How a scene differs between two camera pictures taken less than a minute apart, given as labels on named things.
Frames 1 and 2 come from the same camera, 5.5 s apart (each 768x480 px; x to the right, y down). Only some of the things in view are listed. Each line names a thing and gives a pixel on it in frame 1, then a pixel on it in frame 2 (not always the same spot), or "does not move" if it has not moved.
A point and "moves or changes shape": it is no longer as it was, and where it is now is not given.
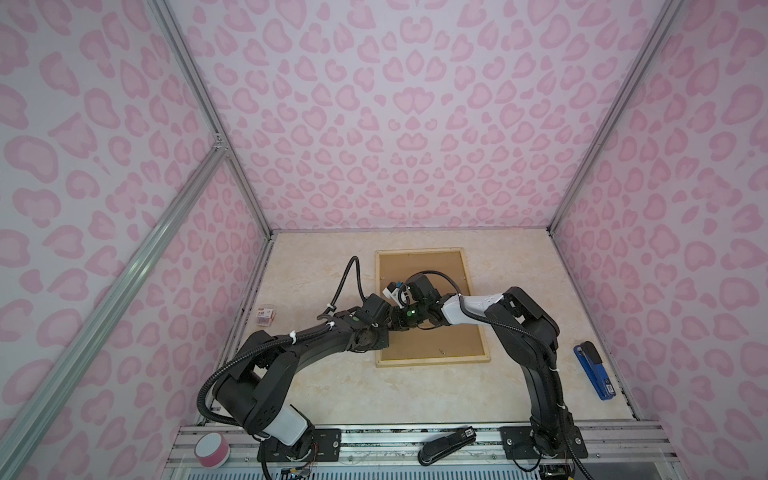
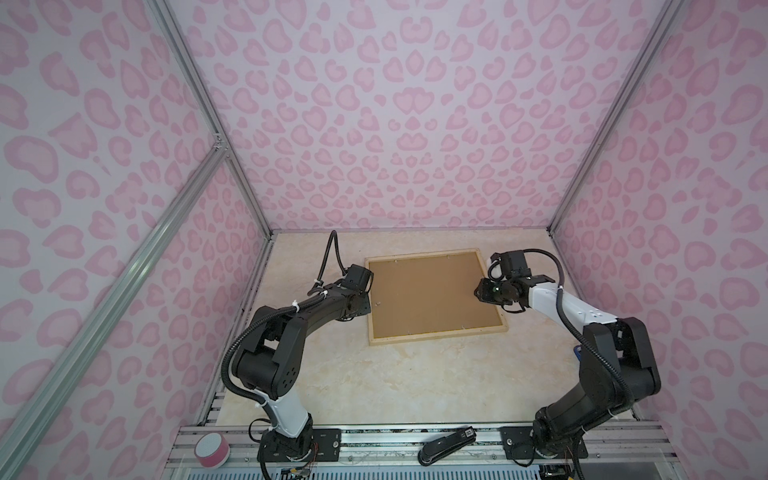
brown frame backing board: (444, 340) moves or changes shape
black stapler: (435, 449) does not move
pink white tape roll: (212, 450) does not move
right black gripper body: (410, 315) to (495, 292)
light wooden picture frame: (435, 360) moves or changes shape
